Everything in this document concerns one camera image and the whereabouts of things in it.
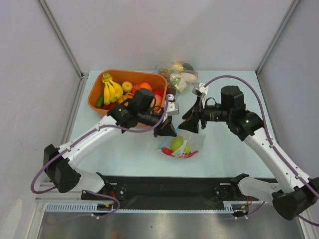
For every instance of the fake peach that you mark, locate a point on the fake peach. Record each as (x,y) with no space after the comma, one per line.
(156,103)

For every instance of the red fake chili pepper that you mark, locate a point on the red fake chili pepper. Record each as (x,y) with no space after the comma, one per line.
(169,152)

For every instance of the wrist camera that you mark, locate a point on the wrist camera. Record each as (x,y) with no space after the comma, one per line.
(201,91)
(173,107)

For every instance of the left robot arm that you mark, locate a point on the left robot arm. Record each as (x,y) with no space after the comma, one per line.
(61,163)

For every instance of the orange plastic bin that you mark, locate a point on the orange plastic bin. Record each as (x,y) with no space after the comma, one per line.
(117,74)

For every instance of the yellow fake apple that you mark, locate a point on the yellow fake apple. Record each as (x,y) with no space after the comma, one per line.
(127,86)

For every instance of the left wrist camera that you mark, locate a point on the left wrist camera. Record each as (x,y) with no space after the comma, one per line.
(173,107)

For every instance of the fake orange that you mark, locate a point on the fake orange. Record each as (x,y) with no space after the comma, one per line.
(145,85)

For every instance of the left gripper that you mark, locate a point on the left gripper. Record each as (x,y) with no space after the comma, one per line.
(166,129)

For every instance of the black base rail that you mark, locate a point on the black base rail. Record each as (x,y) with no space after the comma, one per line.
(170,193)

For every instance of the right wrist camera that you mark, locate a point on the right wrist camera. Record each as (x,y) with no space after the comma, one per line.
(201,91)

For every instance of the yellow fake banana bunch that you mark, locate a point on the yellow fake banana bunch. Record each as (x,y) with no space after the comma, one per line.
(112,90)

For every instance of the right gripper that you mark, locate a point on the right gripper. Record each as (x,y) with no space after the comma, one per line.
(200,115)

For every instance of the red fake apple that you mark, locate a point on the red fake apple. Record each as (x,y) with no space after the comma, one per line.
(159,93)

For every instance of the green fake pear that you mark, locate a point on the green fake pear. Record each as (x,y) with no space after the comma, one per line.
(177,142)

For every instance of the dark red fake plum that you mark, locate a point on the dark red fake plum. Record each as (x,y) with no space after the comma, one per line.
(171,90)

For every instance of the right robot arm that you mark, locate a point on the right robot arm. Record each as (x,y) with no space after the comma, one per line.
(294,191)

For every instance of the clear zip top bag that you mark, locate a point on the clear zip top bag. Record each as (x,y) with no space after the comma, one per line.
(195,141)

